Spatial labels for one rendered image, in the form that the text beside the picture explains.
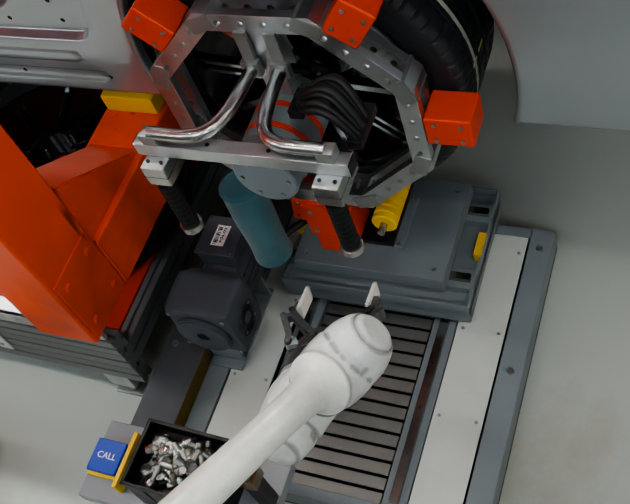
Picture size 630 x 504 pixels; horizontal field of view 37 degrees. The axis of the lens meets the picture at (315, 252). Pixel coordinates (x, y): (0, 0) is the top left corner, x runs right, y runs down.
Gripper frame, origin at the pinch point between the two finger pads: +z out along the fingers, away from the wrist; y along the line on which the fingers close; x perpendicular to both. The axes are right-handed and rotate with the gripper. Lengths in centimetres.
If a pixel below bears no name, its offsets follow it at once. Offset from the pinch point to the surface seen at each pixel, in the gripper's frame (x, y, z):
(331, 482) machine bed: -61, -21, 9
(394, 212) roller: -2.4, 3.4, 32.3
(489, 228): -30, 15, 66
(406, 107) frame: 29.9, 17.0, 13.7
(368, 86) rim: 29.3, 6.6, 27.2
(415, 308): -40, -3, 48
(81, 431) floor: -54, -95, 20
